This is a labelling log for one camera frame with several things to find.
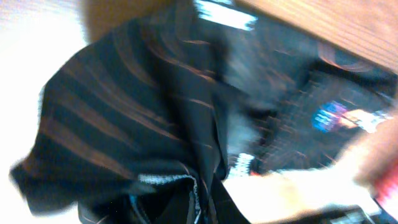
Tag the black orange patterned jersey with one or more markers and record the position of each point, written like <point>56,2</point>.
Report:
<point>203,113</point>

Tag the red printed t-shirt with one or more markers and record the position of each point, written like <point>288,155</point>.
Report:
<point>386,188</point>

